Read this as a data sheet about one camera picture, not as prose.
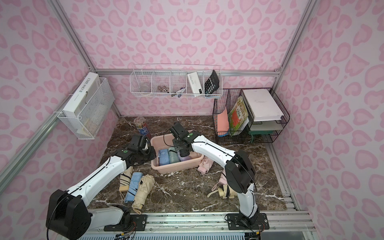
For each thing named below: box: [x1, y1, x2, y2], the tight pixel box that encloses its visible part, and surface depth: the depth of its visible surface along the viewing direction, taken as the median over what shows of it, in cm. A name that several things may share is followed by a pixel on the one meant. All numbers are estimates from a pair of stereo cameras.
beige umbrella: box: [131, 174, 155, 215], surface depth 80 cm
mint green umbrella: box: [168, 147, 181, 164], surface depth 95 cm
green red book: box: [228, 95, 250, 137], surface depth 102 cm
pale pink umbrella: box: [197, 155, 215, 175], surface depth 89 cm
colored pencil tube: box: [134, 116, 151, 139], surface depth 94 cm
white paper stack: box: [242, 89, 284, 122], surface depth 95 cm
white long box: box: [62, 72, 101, 118], surface depth 72 cm
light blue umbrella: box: [158, 149, 170, 166], surface depth 94 cm
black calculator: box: [204, 69, 220, 94], surface depth 92 cm
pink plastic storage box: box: [151, 133, 205, 175], surface depth 82 cm
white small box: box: [187, 71, 203, 94], surface depth 94 cm
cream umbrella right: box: [207, 184, 238, 199], surface depth 80 cm
